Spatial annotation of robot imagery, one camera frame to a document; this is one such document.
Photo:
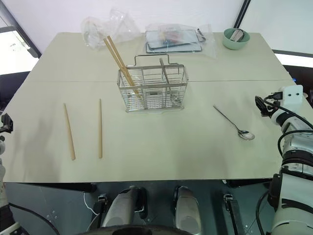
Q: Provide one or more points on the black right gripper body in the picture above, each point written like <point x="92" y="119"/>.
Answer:
<point x="261" y="106"/>

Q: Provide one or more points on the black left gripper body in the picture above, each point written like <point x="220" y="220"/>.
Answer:
<point x="7" y="122"/>

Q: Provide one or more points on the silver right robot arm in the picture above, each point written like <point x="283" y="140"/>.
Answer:
<point x="293" y="176"/>

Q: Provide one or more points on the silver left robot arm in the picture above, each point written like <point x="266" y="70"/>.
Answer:
<point x="2" y="176"/>

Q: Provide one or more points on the long metal spoon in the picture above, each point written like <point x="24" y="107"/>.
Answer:
<point x="246" y="135"/>

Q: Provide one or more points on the black low cabinet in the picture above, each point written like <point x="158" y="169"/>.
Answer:
<point x="12" y="88"/>

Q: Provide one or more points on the dark equipment with blue light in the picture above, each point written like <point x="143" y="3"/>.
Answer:
<point x="300" y="73"/>

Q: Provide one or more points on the wooden chopstick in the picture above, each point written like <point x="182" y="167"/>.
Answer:
<point x="100" y="129"/>
<point x="117" y="57"/>
<point x="69" y="132"/>
<point x="120" y="58"/>

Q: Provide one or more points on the green bowl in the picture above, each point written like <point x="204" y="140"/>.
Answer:
<point x="231" y="44"/>

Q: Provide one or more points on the silver ribbed metal object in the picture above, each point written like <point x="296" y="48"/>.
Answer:
<point x="236" y="35"/>

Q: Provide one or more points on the flat clear plastic bag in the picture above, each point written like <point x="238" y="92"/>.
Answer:
<point x="207" y="47"/>

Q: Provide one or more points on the dark framed flat tray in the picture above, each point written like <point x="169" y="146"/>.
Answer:
<point x="171" y="46"/>

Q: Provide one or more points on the colourful small packet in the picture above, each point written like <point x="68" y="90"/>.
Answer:
<point x="171" y="35"/>

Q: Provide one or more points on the crumpled clear plastic bag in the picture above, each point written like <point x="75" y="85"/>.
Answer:
<point x="95" y="31"/>

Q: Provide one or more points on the grey rounded shape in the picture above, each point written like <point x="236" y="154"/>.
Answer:
<point x="187" y="210"/>
<point x="119" y="208"/>

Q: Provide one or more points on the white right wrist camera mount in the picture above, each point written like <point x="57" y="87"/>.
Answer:
<point x="292" y="95"/>

